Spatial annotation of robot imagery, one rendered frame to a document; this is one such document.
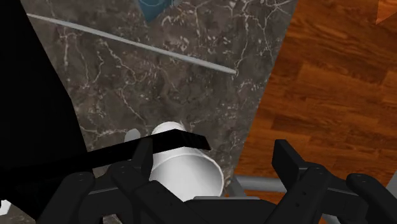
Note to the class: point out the white cup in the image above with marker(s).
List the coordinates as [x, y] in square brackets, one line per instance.
[186, 173]

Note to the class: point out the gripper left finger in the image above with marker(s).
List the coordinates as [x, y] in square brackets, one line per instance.
[124, 192]

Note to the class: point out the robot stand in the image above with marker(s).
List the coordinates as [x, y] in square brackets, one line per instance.
[31, 108]

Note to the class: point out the grey thin rod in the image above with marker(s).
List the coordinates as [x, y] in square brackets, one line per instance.
[139, 45]

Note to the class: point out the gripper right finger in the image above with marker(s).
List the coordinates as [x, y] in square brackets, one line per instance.
[310, 192]

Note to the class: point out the blue bowl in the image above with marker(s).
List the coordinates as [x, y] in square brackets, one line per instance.
[153, 9]

